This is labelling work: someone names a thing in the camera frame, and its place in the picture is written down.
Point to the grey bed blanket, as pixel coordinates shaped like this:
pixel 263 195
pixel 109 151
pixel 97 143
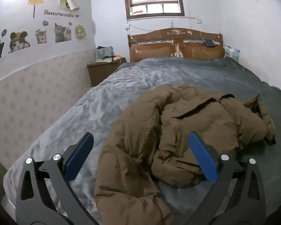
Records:
pixel 131 86

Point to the wooden nightstand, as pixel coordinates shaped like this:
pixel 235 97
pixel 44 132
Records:
pixel 100 72

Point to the cat in flower sticker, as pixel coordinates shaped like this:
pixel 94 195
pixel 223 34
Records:
pixel 80 32

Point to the dark device on headboard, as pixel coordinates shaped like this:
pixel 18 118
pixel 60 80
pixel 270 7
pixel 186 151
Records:
pixel 210 43

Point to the small orange item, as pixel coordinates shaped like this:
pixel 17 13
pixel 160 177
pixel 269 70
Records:
pixel 117 57

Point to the wooden bed headboard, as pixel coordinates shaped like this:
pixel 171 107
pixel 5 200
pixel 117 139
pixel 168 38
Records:
pixel 154 50

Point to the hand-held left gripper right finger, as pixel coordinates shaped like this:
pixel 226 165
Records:
pixel 203 157

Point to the brown puffer jacket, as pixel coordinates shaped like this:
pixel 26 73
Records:
pixel 140 131

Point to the green bag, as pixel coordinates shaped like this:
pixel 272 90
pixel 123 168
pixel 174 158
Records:
pixel 103 54

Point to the white wall socket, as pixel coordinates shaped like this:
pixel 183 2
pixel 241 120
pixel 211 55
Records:
pixel 127 27

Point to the lettering wall sticker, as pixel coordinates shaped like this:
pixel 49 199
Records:
pixel 60 14

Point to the tabby kitten sticker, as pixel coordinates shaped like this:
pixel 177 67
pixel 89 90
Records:
pixel 41 36

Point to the calico cat sticker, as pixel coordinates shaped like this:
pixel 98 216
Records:
pixel 17 42

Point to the grey cats sticker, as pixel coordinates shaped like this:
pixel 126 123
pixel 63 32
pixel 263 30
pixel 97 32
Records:
pixel 60 33

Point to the plaid pillow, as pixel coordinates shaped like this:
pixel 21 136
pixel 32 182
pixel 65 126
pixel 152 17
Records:
pixel 232 52

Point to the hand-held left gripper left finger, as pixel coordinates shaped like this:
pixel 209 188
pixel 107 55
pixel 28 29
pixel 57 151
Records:
pixel 79 155

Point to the peeling wall poster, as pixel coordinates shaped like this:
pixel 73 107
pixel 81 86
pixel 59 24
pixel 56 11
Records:
pixel 66 2

